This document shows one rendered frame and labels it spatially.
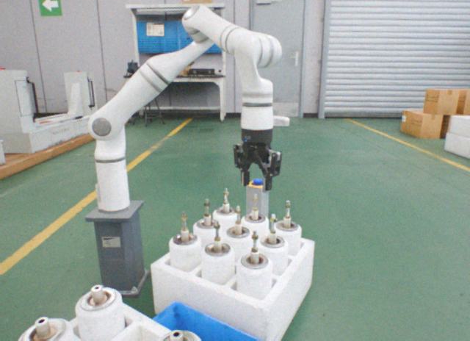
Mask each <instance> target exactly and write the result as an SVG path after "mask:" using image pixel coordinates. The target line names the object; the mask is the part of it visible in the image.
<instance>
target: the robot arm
mask: <svg viewBox="0 0 470 341"><path fill-rule="evenodd" d="M182 24H183V26H184V28H185V30H186V31H187V32H188V34H189V35H190V36H191V37H192V39H193V40H194V41H193V42H192V43H191V44H190V45H189V46H187V47H186V48H185V49H182V50H180V51H177V52H174V53H169V54H161V55H158V56H155V57H152V58H150V59H149V60H148V61H147V62H146V63H145V64H144V65H143V66H142V67H141V68H140V69H139V70H137V72H136V73H135V74H134V75H133V76H132V77H131V78H130V80H128V81H127V83H126V84H125V85H124V86H123V88H122V89H121V90H120V92H119V93H118V94H117V95H116V96H115V97H114V98H113V99H112V100H110V101H109V102H108V104H106V105H105V106H104V107H102V108H101V109H100V110H98V111H97V112H95V113H94V114H92V115H91V116H90V119H89V121H88V124H87V128H88V132H89V133H90V135H91V136H92V138H94V139H95V140H96V147H95V153H94V156H95V167H96V174H97V180H98V183H97V184H96V185H95V190H96V196H97V202H98V212H102V213H104V214H108V215H114V214H119V213H122V212H125V211H127V210H129V209H130V200H129V186H128V178H127V169H126V136H125V126H124V124H125V123H126V122H127V120H128V119H129V118H130V117H131V116H132V115H133V114H134V113H135V112H137V111H138V109H140V108H141V107H143V106H144V105H146V104H147V103H148V102H150V101H152V100H153V99H154V98H156V97H157V96H158V95H159V94H160V93H161V92H162V91H163V90H164V89H165V88H166V87H167V86H168V85H169V84H170V83H171V82H172V80H173V79H174V78H175V77H176V76H178V75H179V74H180V73H181V72H182V71H183V70H184V69H185V68H186V67H187V66H188V65H189V64H190V63H191V62H193V61H194V60H195V59H197V58H198V57H199V56H200V55H202V53H203V52H206V51H207V50H208V49H210V48H211V47H212V46H213V44H214V43H215V44H216V45H217V47H218V48H219V49H221V50H222V51H224V52H225V53H227V54H229V55H231V56H232V57H235V59H236V64H237V68H238V70H239V76H240V79H241V83H242V116H241V139H242V141H243V143H238V145H234V161H235V166H236V167H237V168H240V171H241V182H242V186H247V185H249V184H250V171H248V170H249V168H250V165H251V163H253V162H254V163H255V164H258V166H259V168H260V170H261V171H262V173H263V175H264V178H263V192H264V193H267V192H269V191H270V190H271V189H272V178H273V177H275V176H278V175H279V173H280V167H281V157H282V156H283V153H281V151H278V152H276V151H272V148H271V142H272V126H289V119H288V118H285V117H279V116H277V115H273V112H272V83H271V81H270V80H268V79H263V78H261V77H260V76H259V75H258V72H257V70H256V68H271V67H273V66H275V65H276V64H277V63H278V62H279V61H280V59H281V54H282V51H281V45H280V43H279V42H278V41H277V40H276V39H275V38H274V37H273V36H272V35H267V34H263V33H259V32H252V31H250V30H247V29H245V28H243V27H240V26H237V25H236V24H232V23H230V22H228V21H226V20H225V19H223V18H221V17H220V16H218V15H217V14H215V13H214V12H212V11H211V10H210V9H209V8H208V7H207V6H206V5H204V4H196V5H194V6H192V7H190V8H189V9H188V10H187V11H186V12H185V14H184V16H183V18H182ZM244 154H245V155H244ZM239 158H240V162H239ZM270 160H271V161H270ZM265 162H266V165H265V164H264V163H265Z"/></svg>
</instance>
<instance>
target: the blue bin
mask: <svg viewBox="0 0 470 341"><path fill-rule="evenodd" d="M153 321H155V322H157V323H158V324H160V325H161V326H164V327H165V328H166V329H169V330H171V331H175V330H182V331H189V332H192V333H194V334H196V335H197V336H198V337H199V338H200V339H201V341H263V340H260V339H258V338H256V337H254V336H252V335H250V334H248V333H246V332H244V331H241V330H239V329H237V328H235V327H233V326H230V325H228V324H227V323H224V322H222V321H220V320H218V319H216V318H214V317H212V316H210V315H208V314H205V313H203V312H201V311H199V310H196V309H194V308H192V307H191V306H188V305H186V304H183V303H182V302H180V301H174V302H172V303H171V304H170V305H169V306H168V307H166V308H165V309H164V310H163V311H162V312H160V313H159V314H158V315H157V316H156V317H155V318H154V319H153Z"/></svg>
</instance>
